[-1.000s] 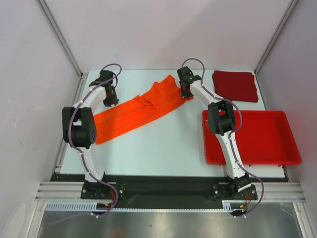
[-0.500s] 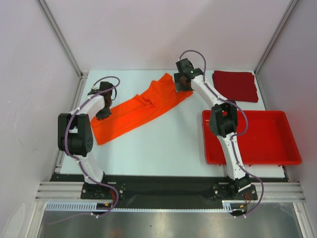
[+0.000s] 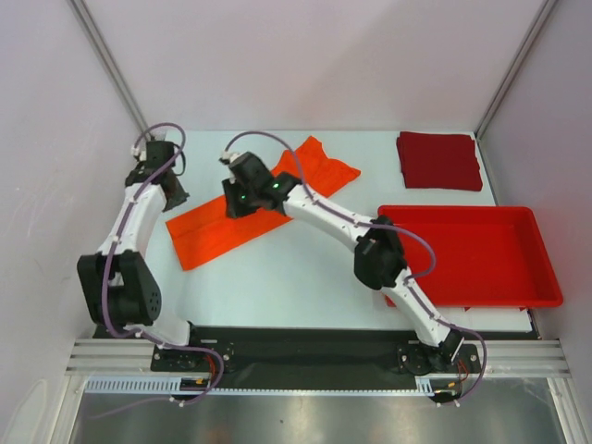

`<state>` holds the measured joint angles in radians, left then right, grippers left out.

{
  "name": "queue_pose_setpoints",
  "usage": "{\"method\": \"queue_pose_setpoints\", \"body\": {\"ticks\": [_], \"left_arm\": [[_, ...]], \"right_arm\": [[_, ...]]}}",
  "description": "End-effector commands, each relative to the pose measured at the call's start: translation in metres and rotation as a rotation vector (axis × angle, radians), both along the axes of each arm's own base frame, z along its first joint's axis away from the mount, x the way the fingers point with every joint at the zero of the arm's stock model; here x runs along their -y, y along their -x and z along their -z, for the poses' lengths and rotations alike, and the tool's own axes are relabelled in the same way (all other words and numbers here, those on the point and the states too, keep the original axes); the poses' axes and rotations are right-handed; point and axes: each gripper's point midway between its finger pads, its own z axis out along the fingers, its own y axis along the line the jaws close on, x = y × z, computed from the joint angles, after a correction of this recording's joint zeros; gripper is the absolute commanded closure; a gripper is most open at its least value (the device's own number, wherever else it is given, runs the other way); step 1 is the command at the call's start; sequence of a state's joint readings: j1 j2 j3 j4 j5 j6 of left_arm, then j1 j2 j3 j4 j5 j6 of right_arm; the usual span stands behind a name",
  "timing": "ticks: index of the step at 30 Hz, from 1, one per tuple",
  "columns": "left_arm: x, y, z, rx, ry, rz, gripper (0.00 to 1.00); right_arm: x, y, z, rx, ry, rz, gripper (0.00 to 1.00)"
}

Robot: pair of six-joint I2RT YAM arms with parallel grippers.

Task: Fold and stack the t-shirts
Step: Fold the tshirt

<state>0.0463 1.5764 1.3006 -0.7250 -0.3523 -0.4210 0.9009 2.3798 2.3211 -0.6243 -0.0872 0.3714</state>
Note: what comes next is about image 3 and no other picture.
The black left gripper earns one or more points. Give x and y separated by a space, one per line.
178 198

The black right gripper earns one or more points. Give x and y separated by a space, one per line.
236 206

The orange t shirt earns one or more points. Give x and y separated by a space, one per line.
205 232

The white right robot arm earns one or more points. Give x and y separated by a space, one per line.
379 261

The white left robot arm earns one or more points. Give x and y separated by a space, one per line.
120 291

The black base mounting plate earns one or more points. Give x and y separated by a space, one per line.
332 356

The folded dark red t shirt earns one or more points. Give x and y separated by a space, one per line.
439 161

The red plastic tray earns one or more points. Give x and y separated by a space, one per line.
478 256

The left aluminium frame post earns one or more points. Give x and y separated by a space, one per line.
106 58

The aluminium frame post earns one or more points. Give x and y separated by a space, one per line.
525 48
106 58

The grey slotted cable duct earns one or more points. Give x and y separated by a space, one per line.
188 386

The aluminium front rail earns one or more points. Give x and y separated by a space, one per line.
505 358

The right aluminium frame post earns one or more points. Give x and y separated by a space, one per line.
525 48

